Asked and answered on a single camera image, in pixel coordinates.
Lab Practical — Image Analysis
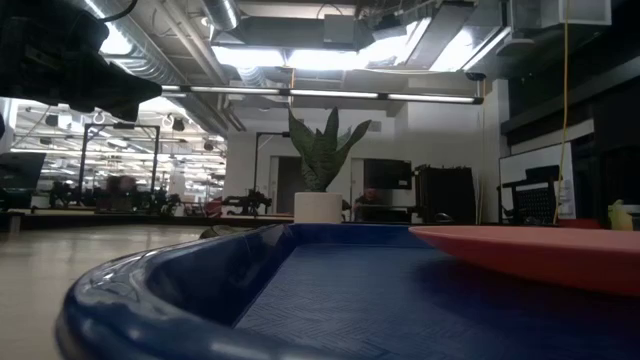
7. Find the blue plastic tray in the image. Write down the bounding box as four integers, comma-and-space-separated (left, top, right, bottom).
53, 222, 640, 360

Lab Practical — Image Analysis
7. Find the pink round plate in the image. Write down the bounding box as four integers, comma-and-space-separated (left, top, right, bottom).
408, 224, 640, 299

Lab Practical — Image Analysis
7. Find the black perforated cart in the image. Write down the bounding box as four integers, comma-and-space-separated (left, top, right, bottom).
497, 164, 561, 226

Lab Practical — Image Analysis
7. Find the green snake plant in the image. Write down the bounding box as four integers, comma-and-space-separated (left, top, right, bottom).
287, 106, 373, 194

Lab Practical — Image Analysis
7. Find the whiteboard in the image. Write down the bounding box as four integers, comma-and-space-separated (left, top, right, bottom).
498, 142, 576, 221

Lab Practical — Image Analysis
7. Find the black desk monitor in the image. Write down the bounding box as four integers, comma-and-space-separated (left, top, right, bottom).
0, 152, 47, 209

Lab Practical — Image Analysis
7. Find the black wall monitor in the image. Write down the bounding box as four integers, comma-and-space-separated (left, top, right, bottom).
363, 158, 414, 190

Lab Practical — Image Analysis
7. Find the black background frame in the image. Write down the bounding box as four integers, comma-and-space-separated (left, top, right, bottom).
78, 123, 161, 201

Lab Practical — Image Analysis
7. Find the person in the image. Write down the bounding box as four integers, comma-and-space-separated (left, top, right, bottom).
352, 187, 386, 224
97, 174, 142, 211

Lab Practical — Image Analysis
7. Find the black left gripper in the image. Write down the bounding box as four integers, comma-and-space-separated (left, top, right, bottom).
0, 0, 164, 121

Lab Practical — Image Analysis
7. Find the silver spiral air duct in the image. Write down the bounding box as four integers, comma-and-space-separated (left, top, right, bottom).
82, 0, 229, 134
202, 0, 240, 32

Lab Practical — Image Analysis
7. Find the yellow-green squeeze bottle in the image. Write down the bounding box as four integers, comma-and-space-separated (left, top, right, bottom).
607, 199, 635, 232

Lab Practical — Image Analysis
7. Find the red container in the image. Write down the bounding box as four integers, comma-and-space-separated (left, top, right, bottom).
557, 218, 603, 230

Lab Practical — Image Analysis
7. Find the LED light bar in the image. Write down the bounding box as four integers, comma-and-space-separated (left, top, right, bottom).
159, 84, 485, 105

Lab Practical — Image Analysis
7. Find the black cabinet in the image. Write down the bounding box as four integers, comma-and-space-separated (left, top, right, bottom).
413, 164, 477, 225

